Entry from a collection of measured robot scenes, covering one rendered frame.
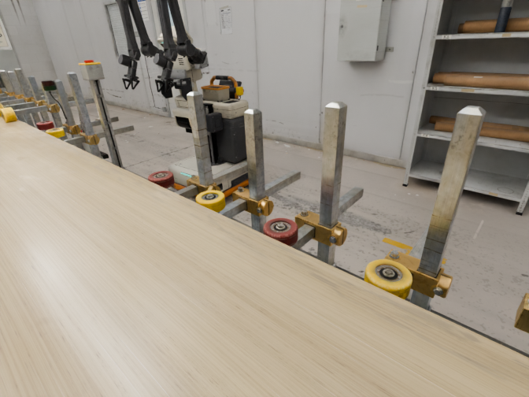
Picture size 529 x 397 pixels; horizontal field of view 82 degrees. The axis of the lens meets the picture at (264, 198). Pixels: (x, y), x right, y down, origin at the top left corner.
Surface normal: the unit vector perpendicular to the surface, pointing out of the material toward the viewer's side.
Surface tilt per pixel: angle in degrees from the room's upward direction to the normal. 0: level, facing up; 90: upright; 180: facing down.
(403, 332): 0
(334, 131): 90
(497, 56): 90
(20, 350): 0
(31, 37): 90
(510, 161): 90
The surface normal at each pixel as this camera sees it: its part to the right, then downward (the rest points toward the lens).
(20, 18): 0.76, 0.28
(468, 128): -0.66, 0.37
